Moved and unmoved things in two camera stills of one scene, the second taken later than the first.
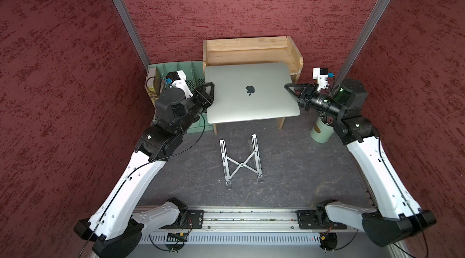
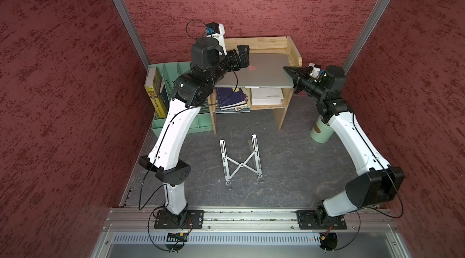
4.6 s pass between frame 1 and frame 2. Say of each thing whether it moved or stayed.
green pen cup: stayed
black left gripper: moved
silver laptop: moved
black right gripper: moved
